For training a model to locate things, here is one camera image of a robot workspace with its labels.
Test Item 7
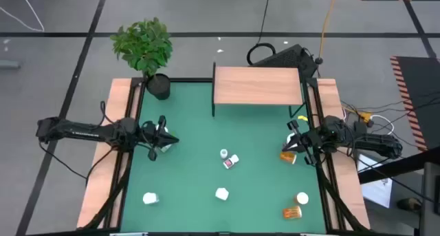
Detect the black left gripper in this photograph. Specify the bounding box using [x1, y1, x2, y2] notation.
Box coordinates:
[137, 115, 180, 162]

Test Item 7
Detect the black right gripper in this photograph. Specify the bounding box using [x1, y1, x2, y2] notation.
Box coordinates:
[282, 119, 326, 167]

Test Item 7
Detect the orange pill bottle white cap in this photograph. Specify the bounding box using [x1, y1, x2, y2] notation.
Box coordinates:
[282, 205, 303, 220]
[279, 151, 298, 165]
[294, 191, 309, 206]

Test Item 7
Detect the white bottle red label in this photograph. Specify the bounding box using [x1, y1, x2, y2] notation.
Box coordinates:
[222, 153, 240, 170]

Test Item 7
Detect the wooden table side panel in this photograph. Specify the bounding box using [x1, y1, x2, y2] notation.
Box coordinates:
[76, 78, 142, 229]
[307, 78, 371, 230]

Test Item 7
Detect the yellow power strip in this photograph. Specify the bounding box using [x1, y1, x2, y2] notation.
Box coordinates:
[357, 111, 374, 124]

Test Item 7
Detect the black mesh computer case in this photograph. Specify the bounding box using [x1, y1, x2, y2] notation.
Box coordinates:
[252, 43, 319, 81]

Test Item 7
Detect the white printed sheet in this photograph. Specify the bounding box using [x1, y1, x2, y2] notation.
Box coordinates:
[357, 152, 393, 209]

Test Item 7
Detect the green plant in black pot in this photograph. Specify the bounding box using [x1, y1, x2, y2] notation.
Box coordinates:
[109, 17, 174, 101]

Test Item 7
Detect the black beam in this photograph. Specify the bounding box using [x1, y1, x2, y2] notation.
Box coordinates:
[357, 145, 440, 185]

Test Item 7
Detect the person's shoe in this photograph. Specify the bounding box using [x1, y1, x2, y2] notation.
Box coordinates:
[396, 197, 423, 212]

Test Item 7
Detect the grey floor bar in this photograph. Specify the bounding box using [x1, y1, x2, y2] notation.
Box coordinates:
[0, 59, 21, 70]

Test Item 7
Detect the black table frame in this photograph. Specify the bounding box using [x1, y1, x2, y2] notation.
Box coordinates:
[77, 76, 372, 236]

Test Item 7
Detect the wooden shelf with black frame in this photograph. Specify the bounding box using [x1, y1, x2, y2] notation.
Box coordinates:
[212, 61, 307, 119]

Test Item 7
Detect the white looped cable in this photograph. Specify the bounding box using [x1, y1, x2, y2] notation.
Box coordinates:
[369, 114, 395, 143]

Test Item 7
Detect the yellow hanging cable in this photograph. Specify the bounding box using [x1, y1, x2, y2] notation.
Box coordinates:
[318, 0, 341, 63]

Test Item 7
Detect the black looped floor cable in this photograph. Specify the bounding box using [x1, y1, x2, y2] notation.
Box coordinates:
[245, 0, 286, 67]

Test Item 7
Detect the grey post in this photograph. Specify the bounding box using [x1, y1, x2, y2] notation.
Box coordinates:
[419, 162, 440, 236]

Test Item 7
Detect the white floor cable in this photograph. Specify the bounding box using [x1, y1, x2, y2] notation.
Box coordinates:
[0, 0, 45, 33]

